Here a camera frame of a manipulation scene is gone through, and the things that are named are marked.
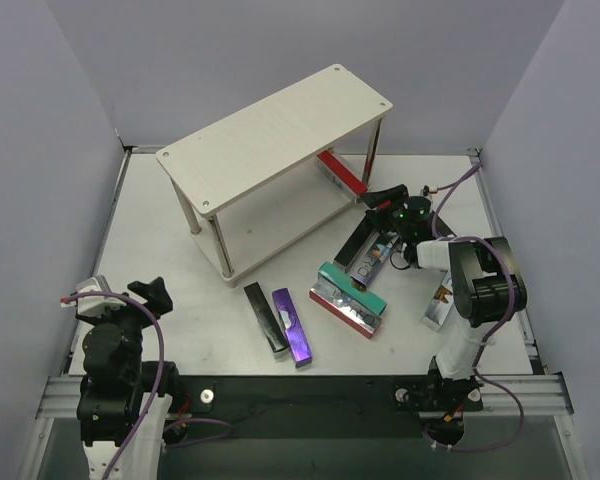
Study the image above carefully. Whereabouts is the red silver toothpaste box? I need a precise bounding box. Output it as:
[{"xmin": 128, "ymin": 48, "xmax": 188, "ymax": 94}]
[{"xmin": 309, "ymin": 279, "xmax": 382, "ymax": 339}]

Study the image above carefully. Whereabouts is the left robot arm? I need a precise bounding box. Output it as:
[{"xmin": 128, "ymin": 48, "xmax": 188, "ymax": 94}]
[{"xmin": 64, "ymin": 276, "xmax": 183, "ymax": 479}]

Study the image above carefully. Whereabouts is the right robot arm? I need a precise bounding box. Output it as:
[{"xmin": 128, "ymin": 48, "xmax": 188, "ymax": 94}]
[{"xmin": 360, "ymin": 185, "xmax": 527, "ymax": 408}]

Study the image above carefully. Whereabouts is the white two-tier shelf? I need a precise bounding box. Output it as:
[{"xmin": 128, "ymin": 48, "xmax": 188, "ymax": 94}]
[{"xmin": 155, "ymin": 64, "xmax": 393, "ymax": 286}]

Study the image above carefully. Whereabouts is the black box under R&O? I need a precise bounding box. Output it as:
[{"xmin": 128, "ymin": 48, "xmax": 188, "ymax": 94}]
[{"xmin": 333, "ymin": 215, "xmax": 375, "ymax": 271}]

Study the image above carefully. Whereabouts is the teal toothpaste box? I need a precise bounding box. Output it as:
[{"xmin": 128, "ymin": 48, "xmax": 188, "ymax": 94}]
[{"xmin": 318, "ymin": 262, "xmax": 387, "ymax": 316}]

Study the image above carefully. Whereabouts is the black toothpaste box left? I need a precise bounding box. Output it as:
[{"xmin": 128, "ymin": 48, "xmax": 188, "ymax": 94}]
[{"xmin": 244, "ymin": 282, "xmax": 289, "ymax": 357}]

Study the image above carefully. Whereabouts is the purple toothpaste box left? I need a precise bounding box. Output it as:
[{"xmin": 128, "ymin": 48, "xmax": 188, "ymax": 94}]
[{"xmin": 272, "ymin": 288, "xmax": 313, "ymax": 369}]

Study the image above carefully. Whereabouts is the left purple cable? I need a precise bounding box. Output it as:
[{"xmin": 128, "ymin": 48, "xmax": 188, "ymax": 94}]
[{"xmin": 69, "ymin": 292, "xmax": 234, "ymax": 480}]

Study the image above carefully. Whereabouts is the purple cable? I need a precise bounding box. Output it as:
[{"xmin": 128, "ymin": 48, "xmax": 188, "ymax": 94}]
[
  {"xmin": 69, "ymin": 292, "xmax": 234, "ymax": 480},
  {"xmin": 429, "ymin": 164, "xmax": 527, "ymax": 454}
]

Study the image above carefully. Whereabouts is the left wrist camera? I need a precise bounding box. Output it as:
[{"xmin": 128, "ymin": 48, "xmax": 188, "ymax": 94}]
[{"xmin": 61, "ymin": 275, "xmax": 124, "ymax": 318}]

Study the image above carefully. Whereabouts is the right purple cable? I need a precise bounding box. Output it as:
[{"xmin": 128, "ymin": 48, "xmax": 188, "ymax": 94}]
[{"xmin": 429, "ymin": 164, "xmax": 527, "ymax": 454}]

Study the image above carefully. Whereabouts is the aluminium frame rail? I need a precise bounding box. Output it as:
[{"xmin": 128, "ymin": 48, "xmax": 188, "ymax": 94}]
[{"xmin": 19, "ymin": 144, "xmax": 589, "ymax": 480}]

